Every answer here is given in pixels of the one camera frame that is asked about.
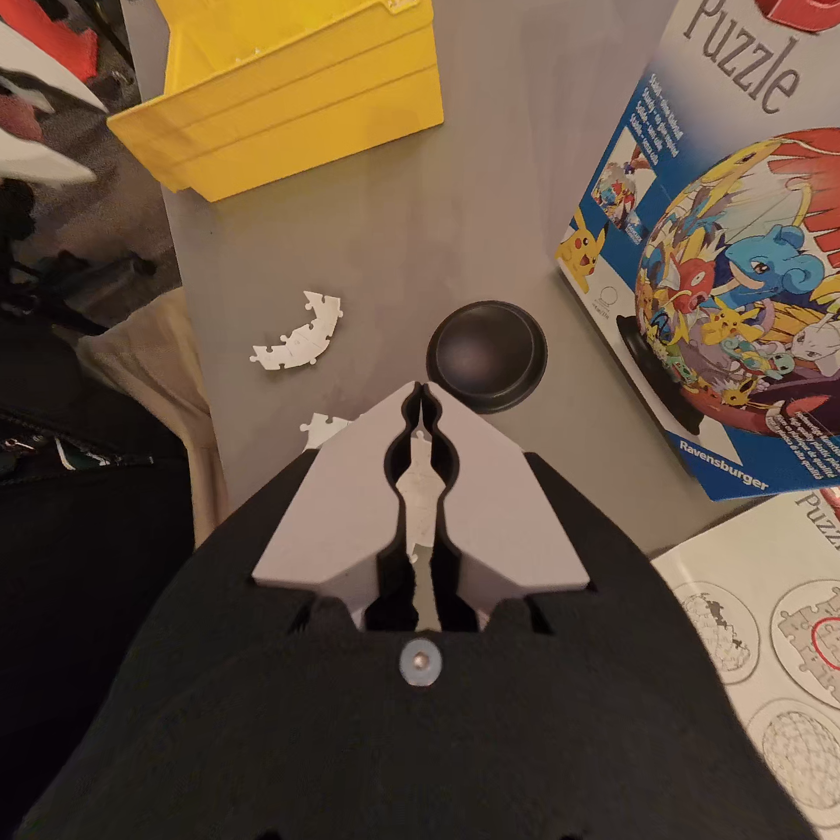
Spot curved strip of joined pieces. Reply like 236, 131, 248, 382
249, 290, 344, 374

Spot beige cloth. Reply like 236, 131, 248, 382
77, 289, 231, 549

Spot black metal frame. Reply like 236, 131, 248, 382
0, 249, 158, 329

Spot colourful puzzle box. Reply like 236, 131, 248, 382
556, 0, 840, 503

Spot black round puzzle stand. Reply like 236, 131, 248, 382
425, 301, 549, 416

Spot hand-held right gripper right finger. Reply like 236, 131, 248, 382
422, 382, 593, 632

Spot white instruction sheet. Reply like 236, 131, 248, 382
650, 489, 840, 840

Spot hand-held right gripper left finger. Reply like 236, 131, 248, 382
251, 381, 423, 630

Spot person's black clothing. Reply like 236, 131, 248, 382
0, 315, 198, 840

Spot large joined puzzle ball section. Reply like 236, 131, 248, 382
300, 412, 441, 631

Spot yellow plastic bin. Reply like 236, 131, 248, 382
106, 0, 445, 203

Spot white and red object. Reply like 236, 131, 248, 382
0, 0, 110, 186

